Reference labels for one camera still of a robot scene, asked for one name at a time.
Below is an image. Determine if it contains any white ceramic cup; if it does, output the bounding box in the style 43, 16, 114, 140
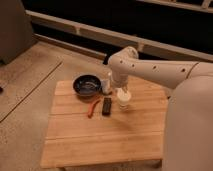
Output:
117, 88, 131, 107

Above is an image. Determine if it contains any dark ceramic bowl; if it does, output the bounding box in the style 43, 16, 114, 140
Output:
73, 75, 101, 97

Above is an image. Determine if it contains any black remote control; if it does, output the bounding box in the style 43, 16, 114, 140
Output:
102, 98, 112, 115

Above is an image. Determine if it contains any wooden board table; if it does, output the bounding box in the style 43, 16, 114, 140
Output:
41, 77, 167, 168

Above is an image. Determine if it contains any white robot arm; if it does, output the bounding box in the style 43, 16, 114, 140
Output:
108, 46, 213, 171

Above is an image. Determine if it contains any grey cabinet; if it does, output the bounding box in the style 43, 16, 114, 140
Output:
0, 0, 36, 64

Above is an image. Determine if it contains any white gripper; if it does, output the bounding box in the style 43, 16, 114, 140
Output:
110, 71, 128, 92

